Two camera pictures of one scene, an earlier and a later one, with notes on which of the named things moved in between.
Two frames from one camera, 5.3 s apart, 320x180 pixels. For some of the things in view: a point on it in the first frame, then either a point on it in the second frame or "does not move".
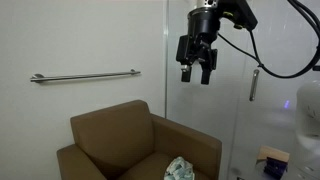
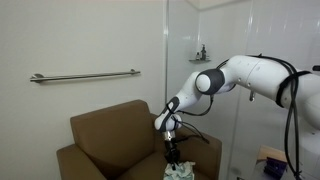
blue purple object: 274,169 does not move
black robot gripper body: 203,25 → 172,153
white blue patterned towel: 179,169 does not move
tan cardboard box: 265,152 does not move
